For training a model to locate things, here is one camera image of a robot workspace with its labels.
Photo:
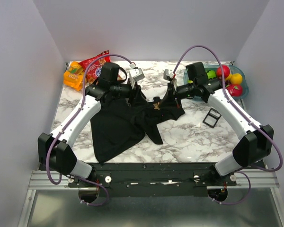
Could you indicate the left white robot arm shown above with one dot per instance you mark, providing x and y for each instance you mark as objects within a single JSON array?
[{"x": 55, "y": 149}]

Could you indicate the orange snack packet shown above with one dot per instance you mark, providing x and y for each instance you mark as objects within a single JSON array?
[{"x": 74, "y": 76}]

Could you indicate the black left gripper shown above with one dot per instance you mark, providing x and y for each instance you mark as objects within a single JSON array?
[{"x": 134, "y": 95}]

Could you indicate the orange fruit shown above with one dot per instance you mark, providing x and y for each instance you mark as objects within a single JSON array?
[{"x": 236, "y": 79}]

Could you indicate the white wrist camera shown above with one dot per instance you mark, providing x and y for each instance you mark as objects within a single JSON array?
[
  {"x": 135, "y": 75},
  {"x": 170, "y": 76}
]

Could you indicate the black t-shirt garment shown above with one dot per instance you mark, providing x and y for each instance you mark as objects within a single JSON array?
[{"x": 118, "y": 126}]

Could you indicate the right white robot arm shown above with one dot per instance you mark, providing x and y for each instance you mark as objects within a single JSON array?
[{"x": 254, "y": 138}]

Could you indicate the red candy bag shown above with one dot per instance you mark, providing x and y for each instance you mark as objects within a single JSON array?
[{"x": 95, "y": 69}]

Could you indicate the small black square frame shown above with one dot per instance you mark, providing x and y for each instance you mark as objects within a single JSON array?
[{"x": 212, "y": 118}]

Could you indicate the teal plastic fruit bowl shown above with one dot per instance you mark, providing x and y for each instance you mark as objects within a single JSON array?
[{"x": 223, "y": 81}]

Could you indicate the green lime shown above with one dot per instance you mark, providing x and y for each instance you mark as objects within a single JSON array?
[{"x": 211, "y": 74}]

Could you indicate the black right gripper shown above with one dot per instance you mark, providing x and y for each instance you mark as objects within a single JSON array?
[{"x": 172, "y": 96}]

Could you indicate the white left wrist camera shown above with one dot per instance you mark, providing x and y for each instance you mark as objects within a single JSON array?
[{"x": 135, "y": 75}]

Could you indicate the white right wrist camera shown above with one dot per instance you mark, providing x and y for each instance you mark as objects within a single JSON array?
[{"x": 170, "y": 76}]

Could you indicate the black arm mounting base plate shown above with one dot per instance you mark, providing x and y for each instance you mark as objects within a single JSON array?
[{"x": 159, "y": 179}]

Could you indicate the red apple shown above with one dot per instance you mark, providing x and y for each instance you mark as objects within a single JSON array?
[{"x": 223, "y": 72}]

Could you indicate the red pomegranate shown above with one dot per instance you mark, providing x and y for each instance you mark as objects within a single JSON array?
[{"x": 235, "y": 90}]

